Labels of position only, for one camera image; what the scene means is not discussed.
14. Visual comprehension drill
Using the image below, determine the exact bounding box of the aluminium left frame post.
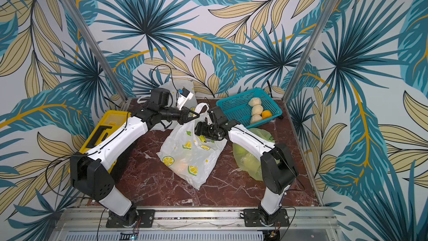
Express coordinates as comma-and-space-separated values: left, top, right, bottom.
60, 0, 128, 102

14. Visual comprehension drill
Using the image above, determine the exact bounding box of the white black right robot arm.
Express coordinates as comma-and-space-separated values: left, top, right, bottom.
195, 107, 298, 225

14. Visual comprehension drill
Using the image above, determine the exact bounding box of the white lemon plastic bag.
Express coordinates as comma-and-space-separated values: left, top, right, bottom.
157, 103, 227, 190

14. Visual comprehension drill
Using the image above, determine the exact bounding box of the teal plastic basket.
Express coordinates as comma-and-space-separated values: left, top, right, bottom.
216, 88, 283, 128

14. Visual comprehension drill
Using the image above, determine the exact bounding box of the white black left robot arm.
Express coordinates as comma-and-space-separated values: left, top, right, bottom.
70, 88, 200, 225

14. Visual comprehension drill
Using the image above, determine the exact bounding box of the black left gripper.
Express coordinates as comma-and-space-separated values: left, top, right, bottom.
159, 105, 200, 125

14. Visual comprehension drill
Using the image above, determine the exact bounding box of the aluminium right frame post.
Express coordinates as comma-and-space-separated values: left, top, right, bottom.
283, 0, 339, 104

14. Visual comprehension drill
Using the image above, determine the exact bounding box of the aluminium frame post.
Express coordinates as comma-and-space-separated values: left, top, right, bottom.
283, 0, 339, 104
60, 0, 128, 102

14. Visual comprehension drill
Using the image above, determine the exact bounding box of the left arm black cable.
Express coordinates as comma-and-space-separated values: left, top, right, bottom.
150, 64, 181, 91

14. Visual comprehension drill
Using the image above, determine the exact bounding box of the orange pear right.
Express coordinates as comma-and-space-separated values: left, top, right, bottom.
261, 110, 273, 120

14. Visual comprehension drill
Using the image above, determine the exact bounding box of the green avocado plastic bag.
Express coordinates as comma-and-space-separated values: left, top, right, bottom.
233, 128, 275, 181

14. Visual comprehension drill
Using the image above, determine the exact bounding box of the white pear front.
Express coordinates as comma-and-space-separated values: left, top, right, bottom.
250, 114, 263, 125

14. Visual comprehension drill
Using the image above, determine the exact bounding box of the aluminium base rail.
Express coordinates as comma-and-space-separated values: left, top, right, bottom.
49, 206, 345, 241

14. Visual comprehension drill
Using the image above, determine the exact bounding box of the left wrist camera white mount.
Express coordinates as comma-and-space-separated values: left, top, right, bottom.
176, 87, 194, 110

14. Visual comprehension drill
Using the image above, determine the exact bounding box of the yellow tool box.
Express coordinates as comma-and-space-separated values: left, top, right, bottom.
79, 110, 137, 183

